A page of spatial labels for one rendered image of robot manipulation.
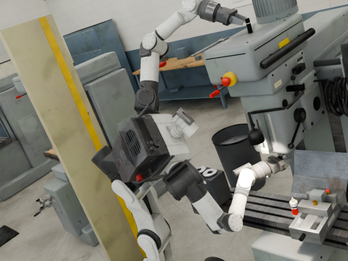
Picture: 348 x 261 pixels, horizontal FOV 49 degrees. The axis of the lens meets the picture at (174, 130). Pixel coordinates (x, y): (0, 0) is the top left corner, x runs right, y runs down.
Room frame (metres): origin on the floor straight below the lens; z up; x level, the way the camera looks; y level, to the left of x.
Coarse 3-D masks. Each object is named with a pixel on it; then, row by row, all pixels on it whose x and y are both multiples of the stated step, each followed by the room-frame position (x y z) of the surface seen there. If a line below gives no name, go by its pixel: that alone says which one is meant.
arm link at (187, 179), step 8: (176, 176) 1.51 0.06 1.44; (184, 176) 1.48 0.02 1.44; (192, 176) 1.48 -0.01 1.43; (176, 184) 1.47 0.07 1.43; (184, 184) 1.46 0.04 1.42; (192, 184) 1.47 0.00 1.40; (200, 184) 1.48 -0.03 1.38; (176, 192) 1.46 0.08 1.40; (184, 192) 1.46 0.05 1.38; (192, 192) 1.46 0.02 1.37; (200, 192) 1.46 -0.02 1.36; (192, 200) 1.46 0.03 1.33
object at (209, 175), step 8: (200, 168) 2.18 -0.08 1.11; (208, 168) 2.17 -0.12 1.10; (208, 176) 2.05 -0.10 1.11; (216, 176) 2.03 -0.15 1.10; (224, 176) 2.06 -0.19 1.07; (208, 184) 2.03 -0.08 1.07; (216, 184) 2.02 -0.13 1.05; (224, 184) 2.05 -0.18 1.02; (216, 192) 2.01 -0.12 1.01; (224, 192) 2.04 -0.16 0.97; (216, 200) 2.01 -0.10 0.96; (224, 200) 2.03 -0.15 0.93
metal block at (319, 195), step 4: (312, 192) 1.62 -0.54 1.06; (316, 192) 1.61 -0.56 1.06; (320, 192) 1.60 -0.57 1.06; (324, 192) 1.59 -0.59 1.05; (312, 196) 1.60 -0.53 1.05; (316, 196) 1.58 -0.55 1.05; (320, 196) 1.57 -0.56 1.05; (324, 196) 1.59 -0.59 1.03; (312, 200) 1.60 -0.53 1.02; (320, 200) 1.57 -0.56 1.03; (324, 200) 1.58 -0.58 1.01
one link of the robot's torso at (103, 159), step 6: (102, 150) 1.86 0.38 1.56; (108, 150) 1.87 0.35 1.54; (96, 156) 1.84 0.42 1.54; (102, 156) 1.84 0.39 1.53; (108, 156) 1.83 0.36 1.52; (96, 162) 1.84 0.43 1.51; (102, 162) 1.81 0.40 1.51; (108, 162) 1.79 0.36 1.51; (114, 162) 1.77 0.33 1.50; (102, 168) 1.82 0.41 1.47; (108, 168) 1.80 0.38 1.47; (114, 168) 1.78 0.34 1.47; (108, 174) 1.82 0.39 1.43; (138, 186) 1.72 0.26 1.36
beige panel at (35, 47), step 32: (0, 32) 2.82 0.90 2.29; (32, 32) 2.95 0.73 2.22; (32, 64) 2.88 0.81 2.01; (64, 64) 3.03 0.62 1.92; (32, 96) 2.82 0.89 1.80; (64, 96) 2.97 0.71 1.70; (64, 128) 2.89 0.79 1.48; (96, 128) 3.06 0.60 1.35; (64, 160) 2.82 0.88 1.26; (96, 192) 2.91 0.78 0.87; (96, 224) 2.83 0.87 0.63; (128, 224) 3.00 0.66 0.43; (128, 256) 2.92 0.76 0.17
